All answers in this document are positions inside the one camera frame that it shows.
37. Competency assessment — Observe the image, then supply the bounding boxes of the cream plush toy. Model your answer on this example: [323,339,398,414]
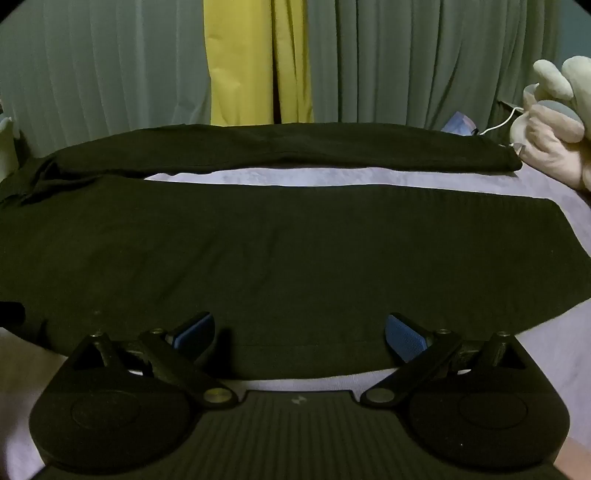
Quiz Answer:
[509,55,591,192]

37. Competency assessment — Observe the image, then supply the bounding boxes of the blue packet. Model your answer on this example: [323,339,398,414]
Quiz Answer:
[441,111,478,136]

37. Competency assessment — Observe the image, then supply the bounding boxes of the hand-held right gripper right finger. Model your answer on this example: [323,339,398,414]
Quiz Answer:
[360,314,527,409]

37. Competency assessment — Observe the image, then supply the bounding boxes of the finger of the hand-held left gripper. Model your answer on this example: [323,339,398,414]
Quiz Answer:
[0,302,26,325]

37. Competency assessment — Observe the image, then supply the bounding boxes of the lavender bed sheet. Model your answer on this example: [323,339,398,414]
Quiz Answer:
[0,161,591,480]

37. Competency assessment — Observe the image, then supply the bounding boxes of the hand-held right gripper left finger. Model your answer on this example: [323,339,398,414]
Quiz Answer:
[69,311,238,411]

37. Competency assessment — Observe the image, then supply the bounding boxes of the white cable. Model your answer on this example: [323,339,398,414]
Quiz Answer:
[478,107,525,136]

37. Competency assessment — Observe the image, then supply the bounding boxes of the white cloth bundle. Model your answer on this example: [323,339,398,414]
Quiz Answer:
[0,115,19,182]

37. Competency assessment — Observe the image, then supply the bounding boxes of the dark pants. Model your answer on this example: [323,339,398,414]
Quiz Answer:
[0,123,591,380]

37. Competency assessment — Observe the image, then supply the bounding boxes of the yellow curtain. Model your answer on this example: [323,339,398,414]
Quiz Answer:
[203,0,315,126]

